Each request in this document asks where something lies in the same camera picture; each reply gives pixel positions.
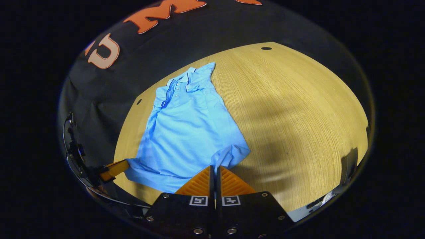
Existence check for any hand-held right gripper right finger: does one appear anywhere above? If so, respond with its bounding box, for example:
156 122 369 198
215 165 296 239

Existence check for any light blue polo T-shirt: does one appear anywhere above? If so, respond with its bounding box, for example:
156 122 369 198
125 62 251 194

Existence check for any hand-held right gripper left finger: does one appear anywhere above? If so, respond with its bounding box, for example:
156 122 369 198
143 165 215 239

